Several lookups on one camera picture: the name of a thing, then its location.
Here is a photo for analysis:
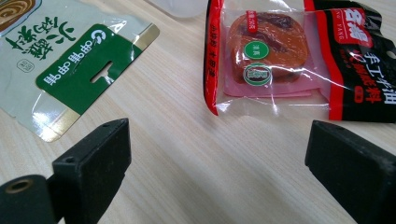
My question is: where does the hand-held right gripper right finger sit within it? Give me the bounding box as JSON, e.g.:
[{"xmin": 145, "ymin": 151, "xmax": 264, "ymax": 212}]
[{"xmin": 304, "ymin": 119, "xmax": 396, "ymax": 224}]

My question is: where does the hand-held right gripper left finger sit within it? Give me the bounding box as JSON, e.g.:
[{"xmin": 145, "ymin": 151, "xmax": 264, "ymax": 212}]
[{"xmin": 46, "ymin": 118, "xmax": 132, "ymax": 224}]

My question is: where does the green and white snack packet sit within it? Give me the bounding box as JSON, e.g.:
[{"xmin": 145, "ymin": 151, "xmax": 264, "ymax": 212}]
[{"xmin": 0, "ymin": 0, "xmax": 161, "ymax": 144}]

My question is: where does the red and black seasoning packet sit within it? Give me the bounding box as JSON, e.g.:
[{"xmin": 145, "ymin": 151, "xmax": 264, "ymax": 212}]
[{"xmin": 203, "ymin": 0, "xmax": 396, "ymax": 123}]

